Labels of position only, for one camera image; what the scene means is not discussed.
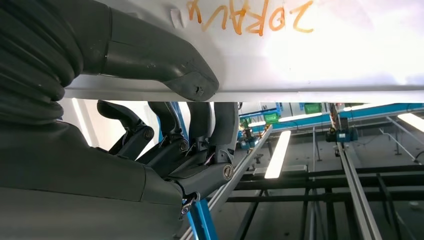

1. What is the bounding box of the aluminium ceiling rail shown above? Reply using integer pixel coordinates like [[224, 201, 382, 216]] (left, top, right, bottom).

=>
[[335, 142, 384, 240], [178, 125, 274, 240]]

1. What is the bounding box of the blue steel shelf rack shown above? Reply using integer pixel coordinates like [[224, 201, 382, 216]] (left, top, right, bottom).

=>
[[155, 100, 220, 240]]

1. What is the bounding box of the black steel ceiling frame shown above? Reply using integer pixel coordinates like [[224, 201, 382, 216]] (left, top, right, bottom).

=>
[[226, 163, 424, 240]]

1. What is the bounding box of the overhead hoist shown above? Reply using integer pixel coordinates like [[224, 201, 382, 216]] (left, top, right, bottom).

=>
[[325, 115, 359, 144], [239, 118, 260, 151]]

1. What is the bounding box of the blue overhead crane beam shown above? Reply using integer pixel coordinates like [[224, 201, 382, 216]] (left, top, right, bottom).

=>
[[238, 102, 424, 133]]

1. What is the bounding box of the green plastic crate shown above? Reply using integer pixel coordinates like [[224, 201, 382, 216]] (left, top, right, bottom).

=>
[[303, 102, 323, 116], [263, 112, 281, 125]]

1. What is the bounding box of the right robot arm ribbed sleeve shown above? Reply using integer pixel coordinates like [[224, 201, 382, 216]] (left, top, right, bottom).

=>
[[0, 0, 84, 124]]

